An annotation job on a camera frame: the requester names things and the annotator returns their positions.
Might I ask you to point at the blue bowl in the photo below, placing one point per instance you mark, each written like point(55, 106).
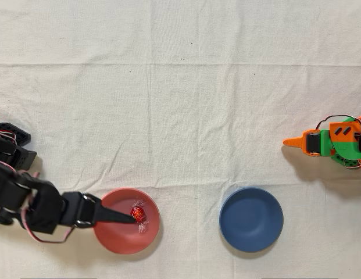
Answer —
point(251, 221)

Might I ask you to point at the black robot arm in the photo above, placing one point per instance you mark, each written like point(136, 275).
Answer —
point(43, 203)

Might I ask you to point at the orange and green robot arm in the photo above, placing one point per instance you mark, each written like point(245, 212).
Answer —
point(344, 145)

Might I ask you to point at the red candy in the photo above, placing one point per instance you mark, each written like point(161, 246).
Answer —
point(139, 213)

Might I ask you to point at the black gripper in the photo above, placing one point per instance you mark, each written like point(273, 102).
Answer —
point(81, 210)

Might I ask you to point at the red bowl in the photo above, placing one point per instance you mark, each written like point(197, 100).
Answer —
point(125, 239)

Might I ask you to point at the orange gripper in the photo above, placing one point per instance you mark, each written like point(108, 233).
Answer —
point(313, 143)

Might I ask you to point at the white tablecloth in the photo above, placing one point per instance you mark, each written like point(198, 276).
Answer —
point(180, 101)

